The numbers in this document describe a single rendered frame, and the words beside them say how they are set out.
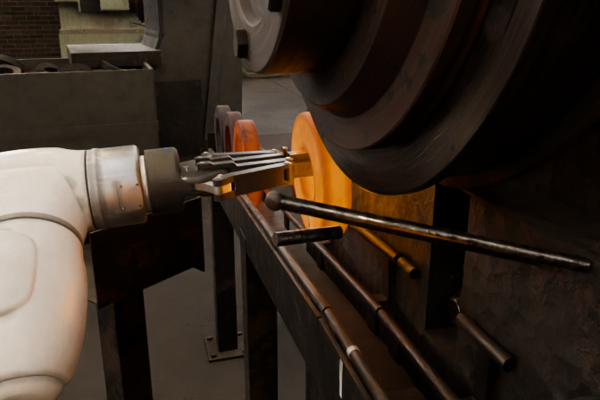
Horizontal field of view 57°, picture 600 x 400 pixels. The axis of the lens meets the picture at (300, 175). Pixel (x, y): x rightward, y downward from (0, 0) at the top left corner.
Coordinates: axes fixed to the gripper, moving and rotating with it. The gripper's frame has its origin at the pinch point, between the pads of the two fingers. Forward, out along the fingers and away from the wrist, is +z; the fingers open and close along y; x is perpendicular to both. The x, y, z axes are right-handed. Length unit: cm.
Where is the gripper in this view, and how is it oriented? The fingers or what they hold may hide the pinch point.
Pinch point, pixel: (316, 162)
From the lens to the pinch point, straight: 68.3
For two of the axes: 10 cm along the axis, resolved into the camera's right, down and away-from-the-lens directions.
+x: -0.5, -9.5, -3.0
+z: 9.6, -1.3, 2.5
